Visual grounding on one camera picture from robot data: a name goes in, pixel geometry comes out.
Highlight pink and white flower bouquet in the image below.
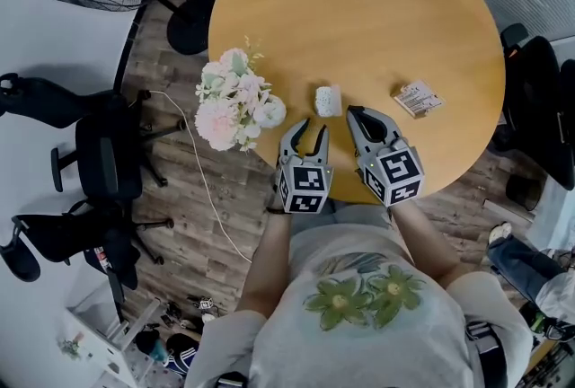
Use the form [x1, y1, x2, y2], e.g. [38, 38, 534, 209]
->
[194, 34, 288, 154]

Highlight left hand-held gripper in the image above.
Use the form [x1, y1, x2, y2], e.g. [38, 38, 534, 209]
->
[274, 117, 335, 215]

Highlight person's flower print shirt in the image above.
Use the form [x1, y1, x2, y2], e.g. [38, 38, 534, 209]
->
[183, 202, 535, 388]

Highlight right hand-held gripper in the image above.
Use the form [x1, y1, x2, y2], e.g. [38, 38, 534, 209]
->
[346, 104, 426, 208]

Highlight black office chair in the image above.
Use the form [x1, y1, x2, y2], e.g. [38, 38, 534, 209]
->
[0, 198, 175, 324]
[0, 72, 188, 201]
[488, 22, 575, 213]

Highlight clear cotton swab container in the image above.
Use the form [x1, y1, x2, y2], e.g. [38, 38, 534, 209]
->
[314, 84, 343, 118]

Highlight person's left forearm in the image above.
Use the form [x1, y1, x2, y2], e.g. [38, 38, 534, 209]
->
[234, 208, 294, 316]

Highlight person's right forearm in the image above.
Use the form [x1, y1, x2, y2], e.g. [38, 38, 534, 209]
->
[389, 198, 464, 289]

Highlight white cable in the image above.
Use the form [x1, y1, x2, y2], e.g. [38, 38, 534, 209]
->
[146, 89, 253, 265]

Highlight white shelf rack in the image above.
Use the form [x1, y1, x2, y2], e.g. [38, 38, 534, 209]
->
[57, 295, 168, 388]

